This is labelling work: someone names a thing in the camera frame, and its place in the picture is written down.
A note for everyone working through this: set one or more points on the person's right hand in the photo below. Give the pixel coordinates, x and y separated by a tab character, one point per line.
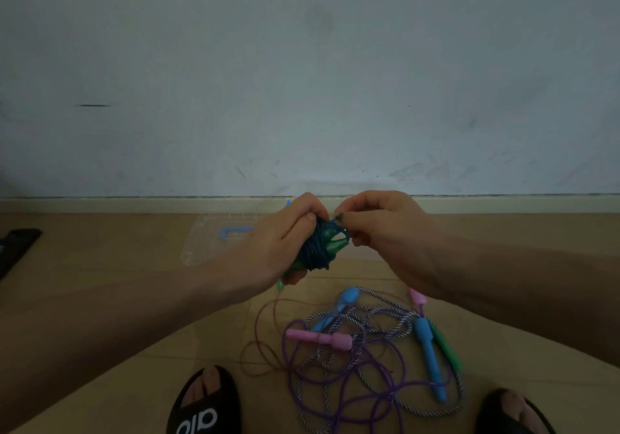
402	240

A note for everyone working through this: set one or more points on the person's left hand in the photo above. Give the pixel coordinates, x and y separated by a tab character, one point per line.
271	244

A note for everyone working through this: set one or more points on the person's right thumb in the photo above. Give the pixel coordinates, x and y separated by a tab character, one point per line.
363	223

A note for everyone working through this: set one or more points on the person's left thumb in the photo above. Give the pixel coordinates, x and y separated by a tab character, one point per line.
300	235

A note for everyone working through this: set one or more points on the person's right forearm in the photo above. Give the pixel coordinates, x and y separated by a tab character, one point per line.
533	288

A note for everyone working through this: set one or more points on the person's left forearm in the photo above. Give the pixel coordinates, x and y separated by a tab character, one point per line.
111	332

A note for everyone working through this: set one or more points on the person's left foot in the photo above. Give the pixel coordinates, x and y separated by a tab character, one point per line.
209	381

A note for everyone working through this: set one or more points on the person's foot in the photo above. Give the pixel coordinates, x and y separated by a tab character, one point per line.
209	381
520	412

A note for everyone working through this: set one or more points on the black left slipper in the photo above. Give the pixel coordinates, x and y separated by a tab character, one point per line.
193	414

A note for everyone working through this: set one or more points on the black slipper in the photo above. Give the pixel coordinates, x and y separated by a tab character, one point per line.
193	414
489	414

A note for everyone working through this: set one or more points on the black right slipper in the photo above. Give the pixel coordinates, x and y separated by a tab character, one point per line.
489	414

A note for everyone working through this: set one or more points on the person's right foot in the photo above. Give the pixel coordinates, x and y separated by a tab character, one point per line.
520	412

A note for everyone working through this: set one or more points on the black flat object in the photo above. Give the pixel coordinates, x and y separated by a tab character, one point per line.
17	249

